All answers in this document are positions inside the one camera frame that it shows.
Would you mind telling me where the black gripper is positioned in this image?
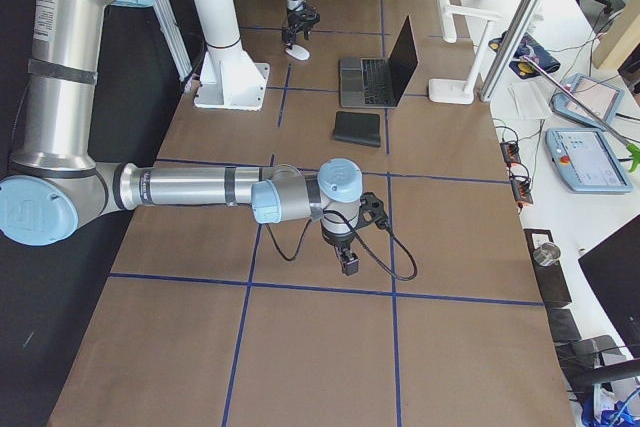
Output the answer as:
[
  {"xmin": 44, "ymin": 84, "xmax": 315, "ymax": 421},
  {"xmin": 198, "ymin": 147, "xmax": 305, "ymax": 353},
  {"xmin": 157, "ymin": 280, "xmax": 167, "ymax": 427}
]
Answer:
[
  {"xmin": 281, "ymin": 2, "xmax": 320, "ymax": 49},
  {"xmin": 321, "ymin": 224, "xmax": 359, "ymax": 276}
]

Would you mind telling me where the white computer mouse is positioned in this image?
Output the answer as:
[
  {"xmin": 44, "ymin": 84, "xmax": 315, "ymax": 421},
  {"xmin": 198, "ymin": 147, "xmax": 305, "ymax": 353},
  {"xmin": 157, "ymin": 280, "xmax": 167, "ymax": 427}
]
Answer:
[{"xmin": 285, "ymin": 44, "xmax": 310, "ymax": 61}]

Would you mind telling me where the grey laptop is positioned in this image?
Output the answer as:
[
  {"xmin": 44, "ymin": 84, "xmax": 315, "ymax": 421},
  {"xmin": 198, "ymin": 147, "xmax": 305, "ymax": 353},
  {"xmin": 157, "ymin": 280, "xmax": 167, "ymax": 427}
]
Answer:
[{"xmin": 339, "ymin": 15, "xmax": 419, "ymax": 108}]

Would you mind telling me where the black mouse pad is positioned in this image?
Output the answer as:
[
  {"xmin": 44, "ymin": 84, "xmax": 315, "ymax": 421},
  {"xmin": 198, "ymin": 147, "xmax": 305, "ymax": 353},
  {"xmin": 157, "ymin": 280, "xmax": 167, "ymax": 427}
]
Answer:
[{"xmin": 332, "ymin": 111, "xmax": 381, "ymax": 148}]

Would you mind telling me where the white desk lamp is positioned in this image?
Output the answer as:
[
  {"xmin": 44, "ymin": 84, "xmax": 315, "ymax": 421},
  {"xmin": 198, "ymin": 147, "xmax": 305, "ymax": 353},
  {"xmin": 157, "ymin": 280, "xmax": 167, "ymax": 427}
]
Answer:
[{"xmin": 427, "ymin": 0, "xmax": 503, "ymax": 106}]

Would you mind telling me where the black usb hub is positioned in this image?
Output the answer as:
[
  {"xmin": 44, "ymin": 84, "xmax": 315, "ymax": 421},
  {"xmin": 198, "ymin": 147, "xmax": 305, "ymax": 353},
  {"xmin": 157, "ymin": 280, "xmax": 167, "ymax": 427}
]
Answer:
[
  {"xmin": 500, "ymin": 141, "xmax": 521, "ymax": 166},
  {"xmin": 509, "ymin": 175, "xmax": 533, "ymax": 208}
]

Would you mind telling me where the metal cup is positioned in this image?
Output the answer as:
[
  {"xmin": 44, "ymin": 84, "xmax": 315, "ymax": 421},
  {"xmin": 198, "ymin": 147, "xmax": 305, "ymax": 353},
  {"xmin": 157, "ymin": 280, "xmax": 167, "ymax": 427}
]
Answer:
[{"xmin": 532, "ymin": 242, "xmax": 561, "ymax": 267}]

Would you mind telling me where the lower teach pendant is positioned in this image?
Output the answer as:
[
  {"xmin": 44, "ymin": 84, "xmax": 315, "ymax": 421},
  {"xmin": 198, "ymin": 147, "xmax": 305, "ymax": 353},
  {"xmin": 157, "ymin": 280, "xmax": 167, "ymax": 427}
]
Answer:
[{"xmin": 545, "ymin": 128, "xmax": 633, "ymax": 194}]

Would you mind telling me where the teach pendant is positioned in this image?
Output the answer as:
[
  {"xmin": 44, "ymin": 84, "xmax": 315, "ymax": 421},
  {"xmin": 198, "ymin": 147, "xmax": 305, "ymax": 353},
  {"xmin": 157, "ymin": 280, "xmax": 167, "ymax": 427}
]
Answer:
[
  {"xmin": 545, "ymin": 128, "xmax": 633, "ymax": 194},
  {"xmin": 552, "ymin": 73, "xmax": 623, "ymax": 127}
]

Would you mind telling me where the black monitor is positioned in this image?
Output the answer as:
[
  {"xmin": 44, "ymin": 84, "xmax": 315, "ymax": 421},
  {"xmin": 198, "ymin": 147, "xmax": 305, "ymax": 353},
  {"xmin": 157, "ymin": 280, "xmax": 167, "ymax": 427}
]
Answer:
[{"xmin": 579, "ymin": 216, "xmax": 639, "ymax": 350}]

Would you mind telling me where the upper teach pendant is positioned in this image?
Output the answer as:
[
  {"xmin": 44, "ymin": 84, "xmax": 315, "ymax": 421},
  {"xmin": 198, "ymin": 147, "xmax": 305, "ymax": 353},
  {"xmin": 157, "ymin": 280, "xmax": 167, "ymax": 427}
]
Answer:
[{"xmin": 552, "ymin": 73, "xmax": 623, "ymax": 127}]

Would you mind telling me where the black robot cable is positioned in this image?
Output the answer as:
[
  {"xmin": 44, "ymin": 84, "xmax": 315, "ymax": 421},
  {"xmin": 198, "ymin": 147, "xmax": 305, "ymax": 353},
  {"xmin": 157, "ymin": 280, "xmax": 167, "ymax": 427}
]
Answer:
[{"xmin": 264, "ymin": 209, "xmax": 419, "ymax": 282}]

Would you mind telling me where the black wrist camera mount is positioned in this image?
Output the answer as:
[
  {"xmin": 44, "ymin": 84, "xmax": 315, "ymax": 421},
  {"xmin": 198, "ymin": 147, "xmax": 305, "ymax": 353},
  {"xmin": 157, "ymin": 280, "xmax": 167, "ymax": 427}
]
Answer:
[{"xmin": 356, "ymin": 192, "xmax": 390, "ymax": 230}]

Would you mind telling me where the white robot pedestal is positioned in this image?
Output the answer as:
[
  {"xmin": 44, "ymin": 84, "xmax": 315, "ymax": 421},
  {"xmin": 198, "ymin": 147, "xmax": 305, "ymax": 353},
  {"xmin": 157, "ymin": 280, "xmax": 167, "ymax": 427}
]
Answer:
[{"xmin": 194, "ymin": 0, "xmax": 270, "ymax": 111}]

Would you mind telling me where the aluminium frame post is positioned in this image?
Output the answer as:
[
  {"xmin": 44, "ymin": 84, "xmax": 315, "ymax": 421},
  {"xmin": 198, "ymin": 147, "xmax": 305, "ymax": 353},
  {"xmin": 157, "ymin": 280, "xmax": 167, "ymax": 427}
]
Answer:
[{"xmin": 480, "ymin": 0, "xmax": 541, "ymax": 102}]

